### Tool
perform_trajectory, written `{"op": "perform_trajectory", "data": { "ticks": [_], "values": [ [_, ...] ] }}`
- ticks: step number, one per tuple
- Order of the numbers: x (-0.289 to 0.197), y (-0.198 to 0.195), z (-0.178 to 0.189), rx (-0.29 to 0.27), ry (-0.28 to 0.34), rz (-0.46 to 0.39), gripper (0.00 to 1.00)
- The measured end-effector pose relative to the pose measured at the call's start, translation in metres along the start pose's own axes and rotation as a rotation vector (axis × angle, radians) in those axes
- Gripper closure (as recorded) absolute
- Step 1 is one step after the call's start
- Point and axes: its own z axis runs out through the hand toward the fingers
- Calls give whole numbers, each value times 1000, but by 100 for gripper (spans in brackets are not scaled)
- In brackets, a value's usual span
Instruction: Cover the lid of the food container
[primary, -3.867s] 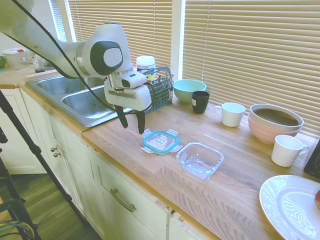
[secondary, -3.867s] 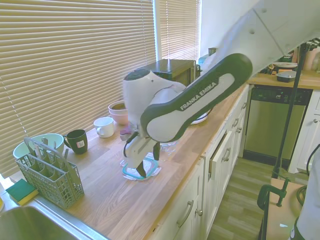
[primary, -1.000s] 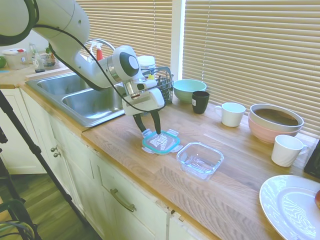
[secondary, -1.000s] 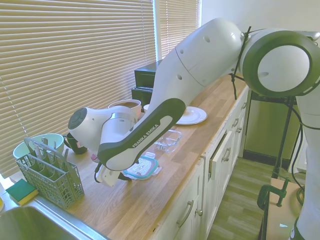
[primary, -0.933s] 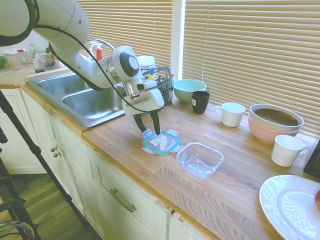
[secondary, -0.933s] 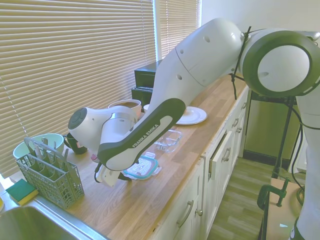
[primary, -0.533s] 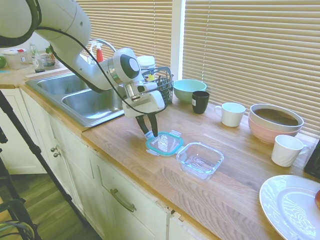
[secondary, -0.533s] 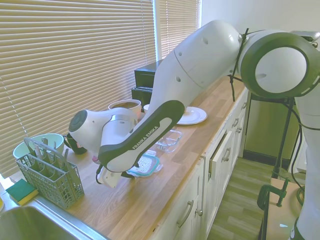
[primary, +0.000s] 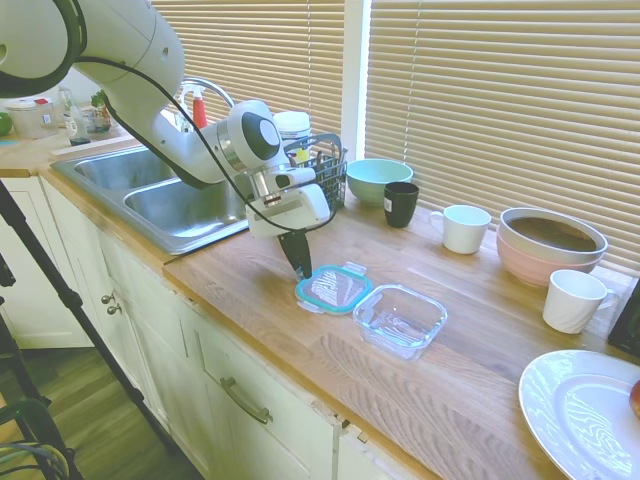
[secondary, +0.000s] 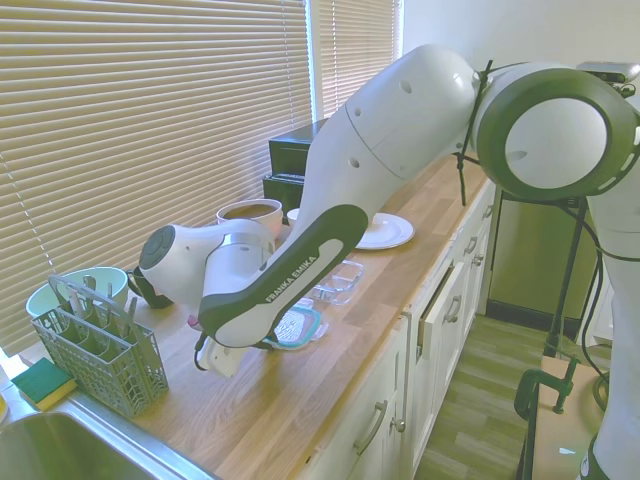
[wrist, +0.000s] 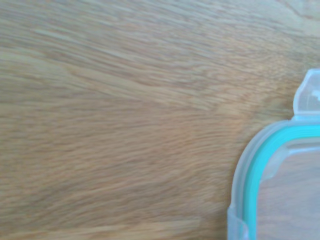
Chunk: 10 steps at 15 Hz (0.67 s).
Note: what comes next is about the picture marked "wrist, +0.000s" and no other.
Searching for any clear lid with teal seal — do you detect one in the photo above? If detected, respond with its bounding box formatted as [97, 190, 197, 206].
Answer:
[226, 68, 320, 240]

